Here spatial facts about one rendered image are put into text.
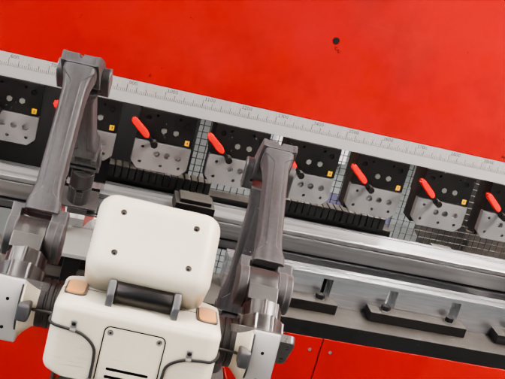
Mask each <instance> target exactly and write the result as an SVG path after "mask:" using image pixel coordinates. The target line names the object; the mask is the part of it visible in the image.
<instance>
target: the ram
mask: <svg viewBox="0 0 505 379"><path fill-rule="evenodd" d="M0 50H1V51H4V52H9V53H15V54H18V55H22V56H28V57H32V58H36V59H42V60H45V61H49V62H55V63H58V61H59V58H60V57H62V51H63V50H68V51H72V52H75V53H80V54H81V55H83V56H84V55H89V56H95V57H101V58H102V59H103V60H104V61H105V63H106V68H111V69H113V76H117V77H123V78H126V79H130V80H136V81H140V82H144V83H150V84H153V85H157V86H163V87H167V88H171V89H177V90H180V91H184V92H190V93H194V94H198V95H201V96H207V97H211V98H215V99H221V100H225V101H228V102H234V103H238V104H242V105H248V106H252V107H255V108H261V109H265V110H269V111H275V112H279V113H282V114H288V115H292V116H296V117H302V118H305V119H309V120H315V121H319V122H323V123H329V124H332V125H336V126H342V127H346V128H350V129H356V130H359V131H363V132H369V133H373V134H377V135H383V136H386V137H390V138H396V139H400V140H404V141H410V142H413V143H417V144H424V145H427V146H431V147H437V148H440V149H444V150H451V151H454V152H458V153H464V154H467V155H471V156H478V157H481V158H485V159H491V160H494V161H498V162H505V0H0ZM0 75H2V76H6V77H12V78H16V79H20V80H26V81H30V82H34V83H40V84H43V85H48V86H54V87H58V86H56V76H55V75H52V74H45V73H42V72H38V71H32V70H28V69H24V68H18V67H15V66H11V65H5V64H1V63H0ZM58 88H61V87H58ZM99 97H103V96H99ZM103 98H106V99H113V100H117V101H121V102H127V103H131V104H134V105H140V106H144V107H148V108H155V109H158V110H162V111H168V112H172V113H176V114H182V115H186V116H190V117H196V118H200V119H203V120H209V121H213V122H218V123H224V124H227V125H231V126H237V127H241V128H245V129H251V130H255V131H259V132H265V133H269V134H272V135H279V136H283V137H287V138H293V139H297V140H300V141H306V142H310V143H314V144H321V145H324V146H328V147H334V148H338V149H341V150H348V151H352V152H356V153H362V154H366V155H369V156H376V157H379V158H384V159H390V160H394V161H397V162H403V163H407V164H411V165H417V166H421V167H425V168H431V169H435V170H438V171H445V172H449V173H453V174H459V175H463V176H466V177H472V178H476V179H480V180H487V181H490V182H494V183H500V184H504V185H505V174H501V173H497V172H493V171H487V170H483V169H480V168H474V167H470V166H466V165H459V164H456V163H452V162H446V161H443V160H439V159H432V158H428V157H425V156H419V155H415V154H411V153H405V152H401V151H397V150H391V149H388V148H384V147H378V146H373V145H370V144H364V143H360V142H357V141H350V140H346V139H343V138H336V137H333V136H329V135H323V134H319V133H315V132H309V131H305V130H302V129H296V128H292V127H288V126H282V125H278V124H274V123H268V122H265V121H261V120H254V119H251V118H247V117H241V116H237V115H233V114H227V113H223V112H220V111H214V110H210V109H206V108H200V107H196V106H192V105H186V104H183V103H179V102H173V101H168V100H165V99H159V98H155V97H152V96H145V95H141V94H137V93H134V92H128V91H124V90H121V89H114V88H111V89H110V95H109V97H108V98H107V97H103Z"/></svg>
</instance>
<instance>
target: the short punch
mask: <svg viewBox="0 0 505 379"><path fill-rule="evenodd" d="M109 164H110V158H109V159H106V160H104V161H101V166H100V169H99V172H98V173H95V177H94V181H93V185H92V188H95V189H99V190H104V185H105V181H106V178H107V172H108V168H109ZM71 170H72V168H69V172H68V179H67V183H69V182H70V178H71Z"/></svg>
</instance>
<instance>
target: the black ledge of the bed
mask: <svg viewBox="0 0 505 379"><path fill-rule="evenodd" d="M61 268H62V267H61V266H59V265H49V264H46V267H45V269H44V272H46V273H45V277H49V278H52V280H54V279H57V280H58V279H59V276H60V272H61ZM220 289H222V287H221V285H220V281H219V274H215V273H213V274H212V279H211V283H210V288H209V290H208V291H207V294H206V296H205V297H204V300H203V303H206V304H209V305H212V306H214V302H215V300H216V297H217V298H218V295H219V291H220ZM280 322H281V323H282V324H284V328H283V331H285V332H294V333H298V334H302V335H311V336H316V337H320V338H328V339H333V340H338V341H345V342H350V343H355V344H363V345H367V346H372V347H381V348H385V349H390V350H398V351H403V352H408V353H415V354H420V355H425V356H432V357H437V358H442V359H450V360H455V361H459V362H468V363H473V364H477V365H485V366H490V367H495V368H502V369H505V345H502V344H495V343H494V341H493V340H492V339H491V337H490V336H489V335H487V334H482V333H478V332H469V331H466V333H465V335H464V337H463V338H460V337H456V336H451V335H444V334H439V333H435V332H426V331H422V330H418V329H410V328H405V327H401V326H393V325H389V324H384V323H376V322H371V321H368V319H367V318H366V316H365V314H364V312H360V311H353V310H348V309H344V308H337V310H336V313H335V315H333V314H326V313H321V312H316V311H308V310H304V309H300V308H292V307H289V309H288V310H287V312H286V314H285V315H281V318H280Z"/></svg>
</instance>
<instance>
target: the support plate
mask: <svg viewBox="0 0 505 379"><path fill-rule="evenodd" d="M91 221H92V224H91V228H90V229H84V228H80V227H76V226H68V228H67V231H66V236H65V243H64V247H63V250H62V255H61V256H65V257H69V258H74V259H82V260H86V256H87V253H88V250H89V245H90V242H91V238H92V233H93V230H92V229H94V227H95V221H96V219H93V220H91Z"/></svg>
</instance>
